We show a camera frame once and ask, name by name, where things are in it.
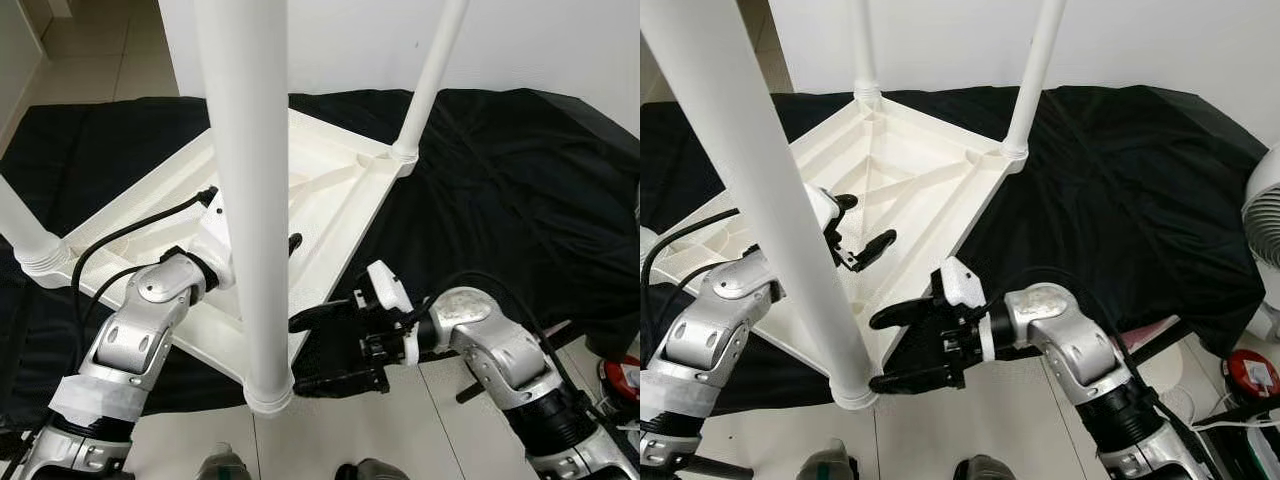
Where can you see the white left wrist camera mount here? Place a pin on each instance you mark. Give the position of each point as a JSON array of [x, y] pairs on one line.
[[825, 208], [212, 235]]

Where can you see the red round canister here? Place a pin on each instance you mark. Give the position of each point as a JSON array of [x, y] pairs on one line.
[[1250, 372], [620, 375]]

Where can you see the grey right robot foot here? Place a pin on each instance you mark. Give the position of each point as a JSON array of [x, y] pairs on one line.
[[368, 470], [985, 470]]

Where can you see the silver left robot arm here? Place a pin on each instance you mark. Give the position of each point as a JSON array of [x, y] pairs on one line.
[[710, 330], [140, 330]]

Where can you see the white round fan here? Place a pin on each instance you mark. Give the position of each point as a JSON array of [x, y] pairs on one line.
[[1265, 215]]

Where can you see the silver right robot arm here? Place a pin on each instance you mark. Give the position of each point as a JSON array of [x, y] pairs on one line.
[[490, 340], [1060, 335]]

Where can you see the black metal rack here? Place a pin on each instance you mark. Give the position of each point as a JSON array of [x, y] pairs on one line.
[[1250, 455]]

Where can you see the grey left robot foot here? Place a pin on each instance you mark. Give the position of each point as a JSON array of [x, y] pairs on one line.
[[222, 468], [825, 466]]

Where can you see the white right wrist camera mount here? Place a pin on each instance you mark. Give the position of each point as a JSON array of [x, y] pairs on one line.
[[388, 285], [962, 282]]

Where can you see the grey robot foot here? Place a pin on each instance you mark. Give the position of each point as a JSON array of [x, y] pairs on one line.
[[825, 466], [985, 470], [368, 470], [222, 468]]

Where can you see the black metal table leg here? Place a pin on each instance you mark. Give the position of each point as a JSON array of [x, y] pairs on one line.
[[1165, 345], [470, 392]]

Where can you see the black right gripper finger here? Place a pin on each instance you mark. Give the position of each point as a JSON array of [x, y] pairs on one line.
[[905, 313], [325, 315], [340, 382], [915, 380]]

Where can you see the white plastic children table top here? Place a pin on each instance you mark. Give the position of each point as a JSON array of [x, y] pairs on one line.
[[930, 200], [340, 200]]

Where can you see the white plastic table leg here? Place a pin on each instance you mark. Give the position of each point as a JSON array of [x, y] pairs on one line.
[[430, 80], [250, 200], [645, 242], [20, 230], [760, 200], [863, 50], [1035, 70]]

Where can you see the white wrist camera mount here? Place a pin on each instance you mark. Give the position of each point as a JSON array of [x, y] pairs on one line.
[[212, 235], [962, 282], [388, 285], [825, 208]]

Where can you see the black table cloth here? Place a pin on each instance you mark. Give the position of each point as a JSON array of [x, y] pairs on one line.
[[1150, 200], [520, 200]]

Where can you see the pink stool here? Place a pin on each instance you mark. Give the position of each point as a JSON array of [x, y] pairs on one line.
[[555, 328], [1150, 326]]

